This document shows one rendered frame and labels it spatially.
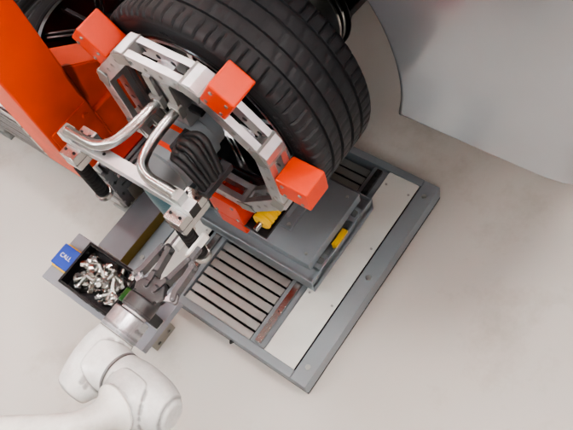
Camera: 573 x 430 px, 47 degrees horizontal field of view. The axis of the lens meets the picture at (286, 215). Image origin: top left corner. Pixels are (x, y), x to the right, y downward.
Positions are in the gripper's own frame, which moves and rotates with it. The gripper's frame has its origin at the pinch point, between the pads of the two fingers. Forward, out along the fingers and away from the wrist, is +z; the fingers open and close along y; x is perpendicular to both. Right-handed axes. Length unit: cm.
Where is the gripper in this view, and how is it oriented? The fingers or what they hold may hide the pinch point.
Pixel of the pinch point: (191, 241)
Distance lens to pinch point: 153.6
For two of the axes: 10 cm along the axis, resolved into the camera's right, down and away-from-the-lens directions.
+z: 5.7, -7.7, 2.9
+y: 8.0, 4.4, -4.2
